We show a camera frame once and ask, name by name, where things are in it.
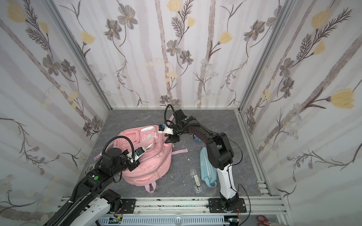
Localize pink school backpack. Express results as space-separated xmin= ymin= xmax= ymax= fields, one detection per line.
xmin=119 ymin=125 xmax=188 ymax=194

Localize light blue pencil case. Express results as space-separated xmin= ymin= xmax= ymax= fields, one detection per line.
xmin=200 ymin=147 xmax=217 ymax=187

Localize blue pencil sharpener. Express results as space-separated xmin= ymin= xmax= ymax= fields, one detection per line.
xmin=193 ymin=135 xmax=200 ymax=141

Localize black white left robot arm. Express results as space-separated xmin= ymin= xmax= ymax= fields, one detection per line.
xmin=44 ymin=136 xmax=146 ymax=226

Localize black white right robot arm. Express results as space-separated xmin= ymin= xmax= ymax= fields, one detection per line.
xmin=159 ymin=104 xmax=239 ymax=212

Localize clear plastic stapler box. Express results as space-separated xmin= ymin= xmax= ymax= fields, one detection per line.
xmin=190 ymin=169 xmax=203 ymax=194

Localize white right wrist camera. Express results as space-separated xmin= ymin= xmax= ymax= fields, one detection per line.
xmin=158 ymin=124 xmax=173 ymax=135

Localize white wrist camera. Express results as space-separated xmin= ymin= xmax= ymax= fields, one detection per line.
xmin=126 ymin=147 xmax=146 ymax=164
xmin=158 ymin=124 xmax=173 ymax=135

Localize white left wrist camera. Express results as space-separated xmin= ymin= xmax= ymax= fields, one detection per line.
xmin=126 ymin=147 xmax=146 ymax=164

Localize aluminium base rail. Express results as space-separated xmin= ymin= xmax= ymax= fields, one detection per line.
xmin=56 ymin=190 xmax=292 ymax=226

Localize red handled scissors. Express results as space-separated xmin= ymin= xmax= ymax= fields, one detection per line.
xmin=257 ymin=215 xmax=270 ymax=226

